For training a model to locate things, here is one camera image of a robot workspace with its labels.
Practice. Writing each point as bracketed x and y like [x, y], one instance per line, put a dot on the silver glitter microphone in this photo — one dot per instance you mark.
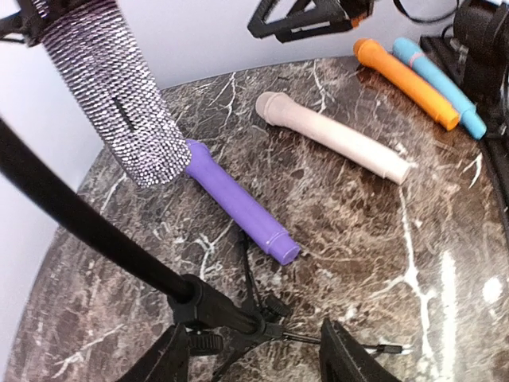
[98, 58]

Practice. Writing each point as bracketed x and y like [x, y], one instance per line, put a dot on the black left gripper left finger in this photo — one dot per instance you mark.
[166, 360]

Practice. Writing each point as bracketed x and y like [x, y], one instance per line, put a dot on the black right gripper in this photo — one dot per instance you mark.
[307, 19]

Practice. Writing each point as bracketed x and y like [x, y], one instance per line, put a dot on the pink toy microphone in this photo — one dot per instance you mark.
[278, 109]

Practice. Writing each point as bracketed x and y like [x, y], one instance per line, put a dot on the purple toy microphone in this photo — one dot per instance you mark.
[250, 216]

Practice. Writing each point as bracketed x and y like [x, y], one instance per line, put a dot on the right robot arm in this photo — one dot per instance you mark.
[480, 35]

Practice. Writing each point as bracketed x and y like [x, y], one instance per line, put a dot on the orange toy microphone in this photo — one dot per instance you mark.
[371, 54]

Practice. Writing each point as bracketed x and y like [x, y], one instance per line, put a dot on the blue toy microphone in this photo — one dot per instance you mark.
[409, 53]

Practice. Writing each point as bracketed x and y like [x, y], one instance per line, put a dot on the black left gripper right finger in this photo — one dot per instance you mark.
[343, 358]

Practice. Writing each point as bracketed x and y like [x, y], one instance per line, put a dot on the black tripod mic stand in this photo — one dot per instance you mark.
[197, 305]

